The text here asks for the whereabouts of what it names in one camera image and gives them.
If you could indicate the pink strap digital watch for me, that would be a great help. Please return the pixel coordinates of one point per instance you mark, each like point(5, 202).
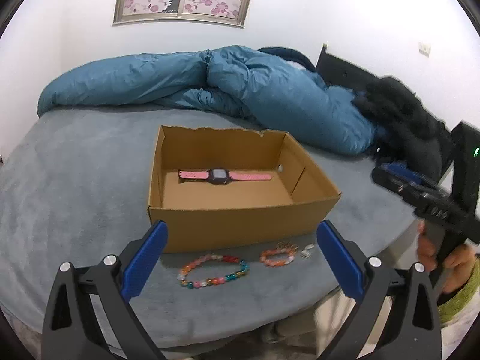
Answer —
point(221, 176)

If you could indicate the brown cardboard box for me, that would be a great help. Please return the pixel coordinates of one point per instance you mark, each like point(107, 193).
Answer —
point(203, 216)

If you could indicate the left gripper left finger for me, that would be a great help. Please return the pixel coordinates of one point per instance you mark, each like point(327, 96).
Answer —
point(71, 329)

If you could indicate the blue duvet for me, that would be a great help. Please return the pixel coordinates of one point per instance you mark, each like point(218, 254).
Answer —
point(234, 81)

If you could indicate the grey fleece bed blanket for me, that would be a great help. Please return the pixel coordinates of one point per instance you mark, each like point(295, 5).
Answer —
point(75, 190)

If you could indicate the green shaggy rug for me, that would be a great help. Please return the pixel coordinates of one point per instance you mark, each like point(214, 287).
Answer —
point(449, 305)

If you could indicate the white wall switch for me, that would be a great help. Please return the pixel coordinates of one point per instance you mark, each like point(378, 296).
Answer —
point(424, 50)

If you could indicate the black clothes pile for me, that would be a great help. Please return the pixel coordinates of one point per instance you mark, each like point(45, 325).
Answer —
point(406, 132)

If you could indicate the black headboard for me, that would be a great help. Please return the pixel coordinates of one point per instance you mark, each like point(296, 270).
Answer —
point(336, 71)

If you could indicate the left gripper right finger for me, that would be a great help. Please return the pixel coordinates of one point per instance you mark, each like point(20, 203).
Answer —
point(412, 329)

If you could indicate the cream ribbed trousers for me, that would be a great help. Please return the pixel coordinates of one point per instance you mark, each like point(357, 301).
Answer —
point(323, 320)

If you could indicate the person's right hand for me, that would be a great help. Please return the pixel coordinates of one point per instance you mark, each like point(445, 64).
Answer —
point(457, 266)

